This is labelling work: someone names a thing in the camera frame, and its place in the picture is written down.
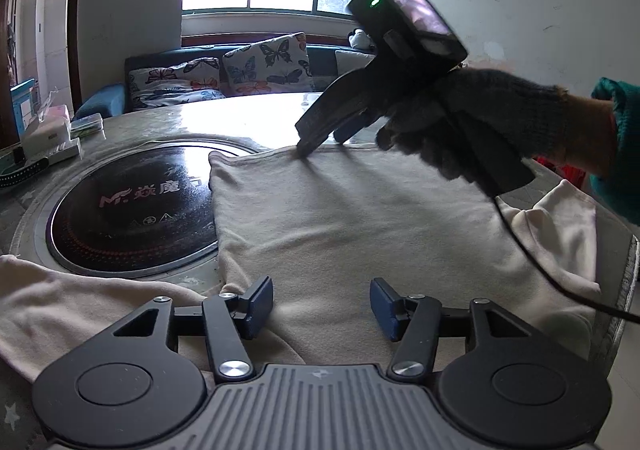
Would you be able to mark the dark blue sofa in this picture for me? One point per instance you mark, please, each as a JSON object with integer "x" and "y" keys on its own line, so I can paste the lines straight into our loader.
{"x": 107, "y": 99}

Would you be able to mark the beige garment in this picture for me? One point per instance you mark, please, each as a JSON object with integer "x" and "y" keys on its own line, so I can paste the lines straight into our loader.
{"x": 360, "y": 230}

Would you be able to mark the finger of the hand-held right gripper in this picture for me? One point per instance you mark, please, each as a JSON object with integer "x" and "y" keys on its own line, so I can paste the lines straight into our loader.
{"x": 325, "y": 114}
{"x": 352, "y": 125}

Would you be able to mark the person's right forearm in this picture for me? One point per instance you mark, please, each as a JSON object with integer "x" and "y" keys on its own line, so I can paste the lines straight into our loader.
{"x": 607, "y": 139}

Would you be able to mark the butterfly print pillow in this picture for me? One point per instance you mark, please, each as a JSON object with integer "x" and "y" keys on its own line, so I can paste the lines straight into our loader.
{"x": 267, "y": 62}
{"x": 170, "y": 84}

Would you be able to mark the person's right hand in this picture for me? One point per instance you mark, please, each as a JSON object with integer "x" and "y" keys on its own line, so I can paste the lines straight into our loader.
{"x": 450, "y": 114}

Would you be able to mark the white cushion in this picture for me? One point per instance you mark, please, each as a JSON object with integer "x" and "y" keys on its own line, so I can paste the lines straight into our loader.
{"x": 352, "y": 62}

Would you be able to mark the white flat box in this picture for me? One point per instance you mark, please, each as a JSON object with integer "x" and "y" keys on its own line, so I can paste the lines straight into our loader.
{"x": 52, "y": 150}

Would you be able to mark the red object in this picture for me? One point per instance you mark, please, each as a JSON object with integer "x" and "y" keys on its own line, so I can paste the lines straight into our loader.
{"x": 574, "y": 175}

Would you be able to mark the panda stuffed toy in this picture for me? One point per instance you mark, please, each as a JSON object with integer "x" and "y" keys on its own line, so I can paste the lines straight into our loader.
{"x": 360, "y": 38}

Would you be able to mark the round black induction cooktop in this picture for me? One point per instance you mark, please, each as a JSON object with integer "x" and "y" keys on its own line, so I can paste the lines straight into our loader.
{"x": 140, "y": 210}

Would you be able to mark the blue cardboard box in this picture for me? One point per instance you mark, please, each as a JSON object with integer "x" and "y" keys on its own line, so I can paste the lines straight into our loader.
{"x": 22, "y": 104}

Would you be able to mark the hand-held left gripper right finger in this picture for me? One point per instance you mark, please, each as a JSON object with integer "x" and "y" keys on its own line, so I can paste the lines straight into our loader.
{"x": 383, "y": 311}

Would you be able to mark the tissue pack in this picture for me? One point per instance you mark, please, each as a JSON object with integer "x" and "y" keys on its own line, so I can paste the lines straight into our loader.
{"x": 47, "y": 122}

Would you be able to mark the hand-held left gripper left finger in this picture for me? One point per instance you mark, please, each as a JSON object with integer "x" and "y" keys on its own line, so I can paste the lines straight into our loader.
{"x": 260, "y": 306}

